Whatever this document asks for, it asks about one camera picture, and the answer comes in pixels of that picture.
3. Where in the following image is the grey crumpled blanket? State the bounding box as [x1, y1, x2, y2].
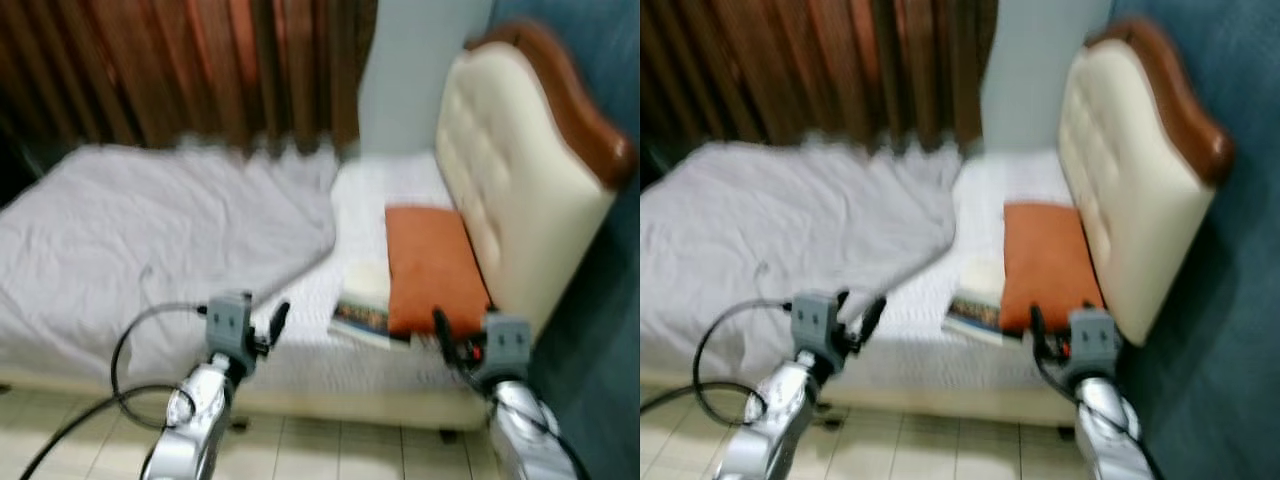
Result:
[640, 138, 963, 389]
[0, 143, 338, 389]

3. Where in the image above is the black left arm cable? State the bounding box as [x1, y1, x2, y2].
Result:
[20, 302, 211, 480]
[640, 297, 797, 427]

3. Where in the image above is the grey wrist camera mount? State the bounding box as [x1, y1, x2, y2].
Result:
[205, 291, 257, 358]
[1067, 307, 1120, 382]
[481, 312, 534, 387]
[790, 289, 843, 353]

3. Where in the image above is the cream bed frame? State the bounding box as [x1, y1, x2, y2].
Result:
[0, 368, 493, 433]
[640, 362, 1103, 429]

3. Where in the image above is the white magazine with photo cover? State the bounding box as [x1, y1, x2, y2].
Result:
[941, 254, 1023, 347]
[329, 260, 412, 352]

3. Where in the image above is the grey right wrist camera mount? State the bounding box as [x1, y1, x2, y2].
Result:
[1067, 307, 1120, 382]
[481, 312, 534, 387]

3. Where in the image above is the brown curtain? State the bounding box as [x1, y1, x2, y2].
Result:
[640, 0, 1002, 157]
[0, 0, 378, 158]

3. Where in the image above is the white patterned bed sheet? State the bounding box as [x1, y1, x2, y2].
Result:
[245, 153, 501, 398]
[885, 148, 1113, 401]

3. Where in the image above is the cream tufted headboard wooden trim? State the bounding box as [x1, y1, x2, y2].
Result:
[434, 18, 639, 340]
[1057, 14, 1237, 347]

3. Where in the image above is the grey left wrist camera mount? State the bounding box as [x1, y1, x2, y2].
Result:
[205, 291, 257, 358]
[790, 289, 843, 353]

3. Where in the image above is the orange pillow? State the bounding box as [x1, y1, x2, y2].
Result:
[384, 204, 494, 337]
[999, 199, 1107, 335]

